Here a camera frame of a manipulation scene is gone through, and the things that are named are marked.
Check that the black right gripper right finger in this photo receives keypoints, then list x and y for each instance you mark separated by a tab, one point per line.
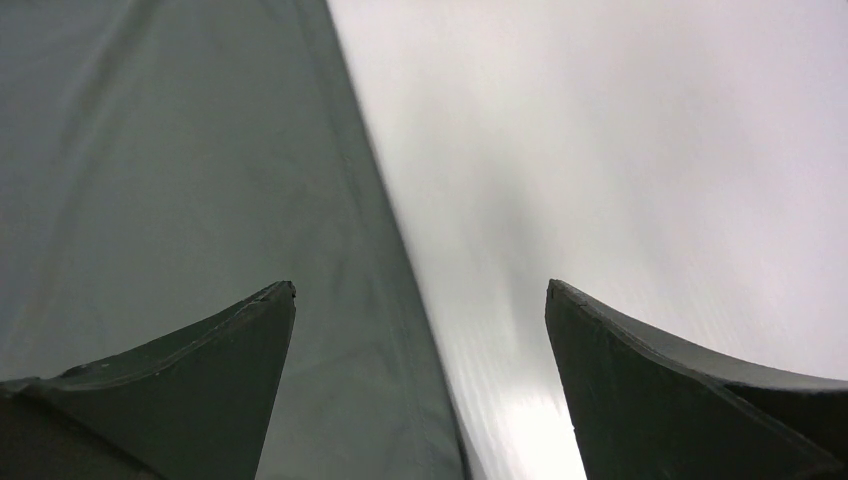
647	404

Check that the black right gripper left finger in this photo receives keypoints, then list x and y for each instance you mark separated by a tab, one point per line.
192	404

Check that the grey t shirt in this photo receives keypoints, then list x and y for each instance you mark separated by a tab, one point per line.
161	160

